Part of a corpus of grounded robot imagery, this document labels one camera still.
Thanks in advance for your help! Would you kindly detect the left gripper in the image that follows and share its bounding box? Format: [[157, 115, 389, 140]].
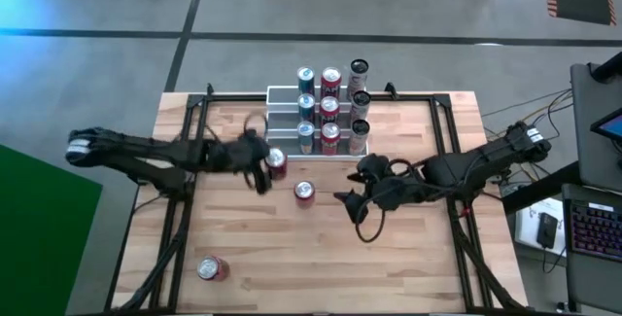
[[205, 129, 274, 195]]

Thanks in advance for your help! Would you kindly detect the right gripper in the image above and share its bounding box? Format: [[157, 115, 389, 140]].
[[332, 153, 430, 226]]

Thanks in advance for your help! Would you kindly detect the red Coca-Cola can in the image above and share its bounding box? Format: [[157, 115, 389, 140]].
[[293, 180, 317, 209], [264, 147, 289, 181], [196, 256, 230, 282]]

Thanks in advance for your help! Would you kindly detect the white Celsius can black lid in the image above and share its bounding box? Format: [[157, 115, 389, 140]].
[[345, 57, 370, 102], [346, 118, 371, 157], [348, 89, 373, 127]]

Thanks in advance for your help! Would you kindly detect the red Fanta strawberry can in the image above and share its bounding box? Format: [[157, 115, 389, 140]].
[[320, 66, 343, 99], [320, 122, 342, 157], [319, 95, 341, 126]]

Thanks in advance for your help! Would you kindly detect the blue silver Red Bull can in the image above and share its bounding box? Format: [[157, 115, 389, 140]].
[[296, 121, 317, 156], [296, 92, 317, 123], [296, 65, 316, 97]]

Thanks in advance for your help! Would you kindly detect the white three-step shelf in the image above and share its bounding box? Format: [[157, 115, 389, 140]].
[[263, 84, 369, 162]]

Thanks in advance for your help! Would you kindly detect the white paper sheet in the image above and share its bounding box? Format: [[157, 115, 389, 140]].
[[513, 196, 566, 255]]

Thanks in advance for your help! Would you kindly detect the black diagonal bar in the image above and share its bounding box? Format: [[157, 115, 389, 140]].
[[501, 159, 582, 215]]

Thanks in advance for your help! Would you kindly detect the black phone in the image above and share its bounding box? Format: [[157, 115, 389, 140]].
[[536, 212, 559, 250]]

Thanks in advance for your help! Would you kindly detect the green floor mat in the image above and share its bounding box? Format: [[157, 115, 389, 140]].
[[0, 143, 104, 316]]

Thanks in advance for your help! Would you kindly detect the backlit black keyboard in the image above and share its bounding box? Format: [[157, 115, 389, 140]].
[[569, 197, 622, 264]]

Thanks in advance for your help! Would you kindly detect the grey desk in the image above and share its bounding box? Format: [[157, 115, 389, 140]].
[[561, 183, 622, 315], [570, 61, 622, 193]]

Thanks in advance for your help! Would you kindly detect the tablet screen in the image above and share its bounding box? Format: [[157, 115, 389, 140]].
[[590, 108, 622, 143]]

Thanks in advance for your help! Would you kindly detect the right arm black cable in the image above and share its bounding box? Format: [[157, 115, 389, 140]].
[[353, 158, 414, 244]]

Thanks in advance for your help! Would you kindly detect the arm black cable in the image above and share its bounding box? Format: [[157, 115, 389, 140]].
[[353, 158, 414, 244], [174, 113, 269, 142]]

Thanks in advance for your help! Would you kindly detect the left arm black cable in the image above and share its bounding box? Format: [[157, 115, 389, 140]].
[[174, 113, 269, 142]]

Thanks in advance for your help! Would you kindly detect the black aluminium table frame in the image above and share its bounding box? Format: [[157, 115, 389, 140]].
[[104, 82, 529, 316]]

